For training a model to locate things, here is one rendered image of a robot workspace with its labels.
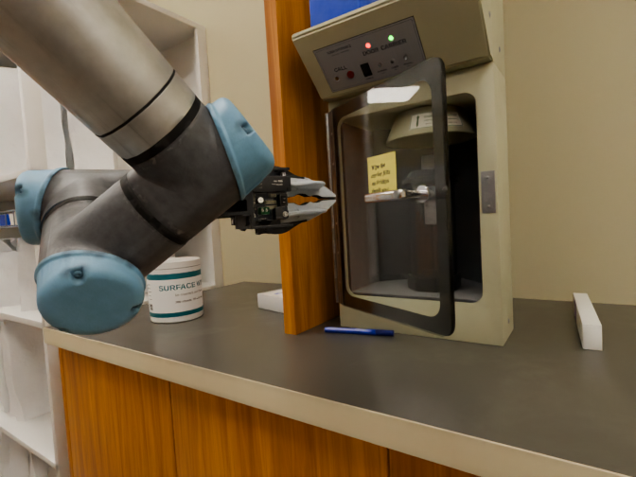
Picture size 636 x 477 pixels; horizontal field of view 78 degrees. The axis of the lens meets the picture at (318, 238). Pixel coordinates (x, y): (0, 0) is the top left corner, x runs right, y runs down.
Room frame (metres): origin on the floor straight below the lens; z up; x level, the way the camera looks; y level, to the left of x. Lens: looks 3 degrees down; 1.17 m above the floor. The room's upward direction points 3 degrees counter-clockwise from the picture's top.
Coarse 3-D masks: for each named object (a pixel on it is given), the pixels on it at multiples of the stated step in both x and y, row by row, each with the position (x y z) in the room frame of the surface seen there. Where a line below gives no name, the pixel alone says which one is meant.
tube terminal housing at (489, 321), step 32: (480, 64) 0.66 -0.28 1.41; (448, 96) 0.69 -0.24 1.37; (480, 96) 0.66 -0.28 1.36; (480, 128) 0.67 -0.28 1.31; (480, 160) 0.67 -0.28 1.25; (480, 192) 0.67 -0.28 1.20; (480, 224) 0.67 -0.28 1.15; (352, 320) 0.82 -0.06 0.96; (384, 320) 0.77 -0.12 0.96; (480, 320) 0.67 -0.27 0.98; (512, 320) 0.73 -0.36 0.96
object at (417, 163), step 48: (384, 96) 0.66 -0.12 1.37; (432, 96) 0.57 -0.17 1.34; (336, 144) 0.80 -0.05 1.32; (384, 144) 0.66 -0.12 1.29; (432, 144) 0.57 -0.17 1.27; (432, 192) 0.57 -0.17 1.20; (384, 240) 0.67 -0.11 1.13; (432, 240) 0.58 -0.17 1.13; (384, 288) 0.68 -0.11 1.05; (432, 288) 0.58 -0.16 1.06
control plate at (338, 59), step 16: (368, 32) 0.67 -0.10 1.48; (384, 32) 0.66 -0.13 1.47; (400, 32) 0.65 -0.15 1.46; (416, 32) 0.65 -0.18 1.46; (320, 48) 0.73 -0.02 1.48; (336, 48) 0.72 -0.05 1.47; (352, 48) 0.71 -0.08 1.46; (368, 48) 0.69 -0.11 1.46; (384, 48) 0.68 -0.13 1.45; (400, 48) 0.67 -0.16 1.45; (416, 48) 0.66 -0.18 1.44; (320, 64) 0.75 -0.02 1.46; (336, 64) 0.74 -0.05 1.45; (352, 64) 0.73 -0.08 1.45; (384, 64) 0.71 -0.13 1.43; (400, 64) 0.69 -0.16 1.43; (352, 80) 0.75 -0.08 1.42; (368, 80) 0.74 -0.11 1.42
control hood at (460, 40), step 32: (384, 0) 0.63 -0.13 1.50; (416, 0) 0.61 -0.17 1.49; (448, 0) 0.60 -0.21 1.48; (480, 0) 0.58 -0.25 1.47; (320, 32) 0.71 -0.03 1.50; (352, 32) 0.69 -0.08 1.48; (448, 32) 0.63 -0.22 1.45; (480, 32) 0.61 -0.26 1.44; (448, 64) 0.67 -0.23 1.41; (320, 96) 0.81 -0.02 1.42; (352, 96) 0.80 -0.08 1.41
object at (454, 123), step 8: (448, 112) 0.74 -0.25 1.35; (456, 112) 0.75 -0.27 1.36; (464, 112) 0.77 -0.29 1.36; (448, 120) 0.73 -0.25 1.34; (456, 120) 0.74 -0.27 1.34; (464, 120) 0.75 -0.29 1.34; (448, 128) 0.73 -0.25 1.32; (456, 128) 0.73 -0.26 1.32; (464, 128) 0.74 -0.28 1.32; (472, 128) 0.76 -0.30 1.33; (448, 136) 0.87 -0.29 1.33; (456, 136) 0.85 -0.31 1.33; (464, 136) 0.84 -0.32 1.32; (472, 136) 0.80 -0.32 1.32
